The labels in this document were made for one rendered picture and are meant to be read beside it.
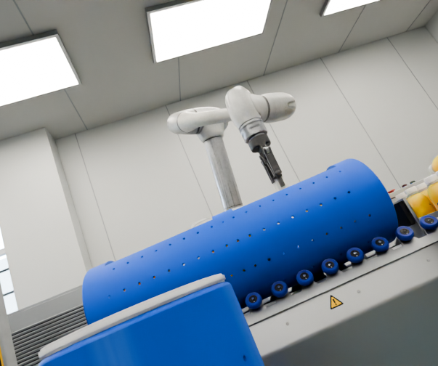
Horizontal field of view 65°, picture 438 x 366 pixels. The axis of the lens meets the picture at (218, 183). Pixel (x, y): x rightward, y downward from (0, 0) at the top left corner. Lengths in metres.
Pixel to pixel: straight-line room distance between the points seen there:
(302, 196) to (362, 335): 0.38
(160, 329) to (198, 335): 0.05
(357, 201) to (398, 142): 4.06
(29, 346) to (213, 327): 2.31
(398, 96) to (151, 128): 3.37
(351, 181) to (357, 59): 4.58
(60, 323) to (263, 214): 1.94
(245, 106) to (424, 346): 0.86
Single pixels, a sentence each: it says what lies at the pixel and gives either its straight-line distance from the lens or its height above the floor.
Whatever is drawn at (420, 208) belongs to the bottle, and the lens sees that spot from 1.30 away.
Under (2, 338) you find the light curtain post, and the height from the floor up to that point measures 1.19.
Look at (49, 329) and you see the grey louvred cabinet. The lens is 2.66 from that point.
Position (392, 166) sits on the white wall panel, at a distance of 4.83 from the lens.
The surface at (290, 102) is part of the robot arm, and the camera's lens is 1.35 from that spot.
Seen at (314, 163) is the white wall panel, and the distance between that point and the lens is 4.40.
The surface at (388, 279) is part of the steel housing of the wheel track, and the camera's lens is 1.01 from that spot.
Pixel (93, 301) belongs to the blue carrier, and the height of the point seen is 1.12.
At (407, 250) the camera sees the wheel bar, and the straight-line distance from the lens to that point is 1.05.
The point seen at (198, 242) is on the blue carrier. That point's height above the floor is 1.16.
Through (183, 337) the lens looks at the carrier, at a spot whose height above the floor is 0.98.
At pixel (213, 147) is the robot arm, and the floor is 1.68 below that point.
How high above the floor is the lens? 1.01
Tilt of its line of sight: 17 degrees up
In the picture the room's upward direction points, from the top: 24 degrees counter-clockwise
